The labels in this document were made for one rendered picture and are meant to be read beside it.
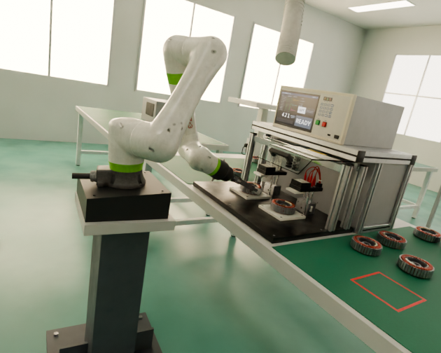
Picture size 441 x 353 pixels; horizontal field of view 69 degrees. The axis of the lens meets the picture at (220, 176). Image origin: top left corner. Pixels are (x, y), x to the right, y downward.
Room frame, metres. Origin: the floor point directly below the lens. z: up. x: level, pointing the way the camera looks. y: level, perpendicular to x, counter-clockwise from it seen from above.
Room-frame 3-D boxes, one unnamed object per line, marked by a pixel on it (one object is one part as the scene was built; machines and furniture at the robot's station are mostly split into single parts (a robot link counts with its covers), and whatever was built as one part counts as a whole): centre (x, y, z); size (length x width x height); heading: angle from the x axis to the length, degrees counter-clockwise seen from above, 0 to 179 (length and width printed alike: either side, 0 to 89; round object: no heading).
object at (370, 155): (1.64, -0.49, 1.09); 0.68 x 0.44 x 0.05; 34
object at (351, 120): (1.63, -0.50, 1.22); 0.44 x 0.39 x 0.20; 34
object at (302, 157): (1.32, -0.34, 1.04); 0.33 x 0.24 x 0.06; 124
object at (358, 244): (1.17, -0.60, 0.77); 0.11 x 0.11 x 0.04
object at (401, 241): (1.28, -0.76, 0.77); 0.11 x 0.11 x 0.04
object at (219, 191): (1.47, -0.24, 0.76); 0.64 x 0.47 x 0.02; 34
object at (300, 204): (1.44, -0.42, 0.80); 0.08 x 0.05 x 0.06; 34
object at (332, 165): (1.52, -0.31, 1.03); 0.62 x 0.01 x 0.03; 34
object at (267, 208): (1.36, -0.30, 0.78); 0.15 x 0.15 x 0.01; 34
